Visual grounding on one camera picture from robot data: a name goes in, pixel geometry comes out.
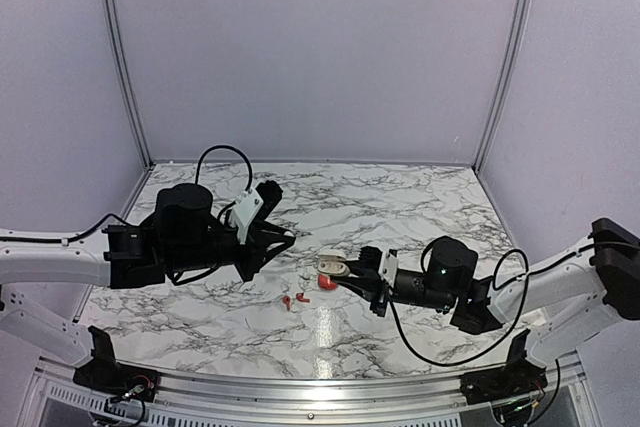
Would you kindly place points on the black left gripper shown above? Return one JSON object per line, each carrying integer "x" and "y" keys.
{"x": 279, "y": 234}

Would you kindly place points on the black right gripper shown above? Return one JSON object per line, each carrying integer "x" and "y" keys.
{"x": 365, "y": 277}

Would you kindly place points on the white earbud charging case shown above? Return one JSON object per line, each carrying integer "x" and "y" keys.
{"x": 332, "y": 262}

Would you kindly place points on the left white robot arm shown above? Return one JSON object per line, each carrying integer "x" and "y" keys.
{"x": 66, "y": 259}

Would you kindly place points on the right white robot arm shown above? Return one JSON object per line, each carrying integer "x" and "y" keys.
{"x": 597, "y": 279}

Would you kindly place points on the red round charging case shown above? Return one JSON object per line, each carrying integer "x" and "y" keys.
{"x": 325, "y": 283}

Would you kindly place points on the red earbud left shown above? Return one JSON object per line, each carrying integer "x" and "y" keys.
{"x": 286, "y": 302}

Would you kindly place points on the red earbud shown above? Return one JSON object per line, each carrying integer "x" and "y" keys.
{"x": 286, "y": 302}
{"x": 300, "y": 297}

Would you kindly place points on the red earbud right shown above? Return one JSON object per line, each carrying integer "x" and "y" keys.
{"x": 300, "y": 297}

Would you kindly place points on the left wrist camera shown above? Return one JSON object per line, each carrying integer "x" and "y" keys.
{"x": 253, "y": 204}

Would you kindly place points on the aluminium front rail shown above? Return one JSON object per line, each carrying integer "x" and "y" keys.
{"x": 192, "y": 399}

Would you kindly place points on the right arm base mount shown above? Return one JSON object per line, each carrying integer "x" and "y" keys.
{"x": 518, "y": 376}

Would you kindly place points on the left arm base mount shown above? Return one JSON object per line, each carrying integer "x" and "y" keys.
{"x": 105, "y": 374}

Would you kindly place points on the left metal corner post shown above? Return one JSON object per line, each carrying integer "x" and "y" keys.
{"x": 125, "y": 82}

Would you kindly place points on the metal corner post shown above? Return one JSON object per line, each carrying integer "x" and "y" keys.
{"x": 501, "y": 90}
{"x": 125, "y": 82}

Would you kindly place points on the right metal corner post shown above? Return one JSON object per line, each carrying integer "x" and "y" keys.
{"x": 501, "y": 90}

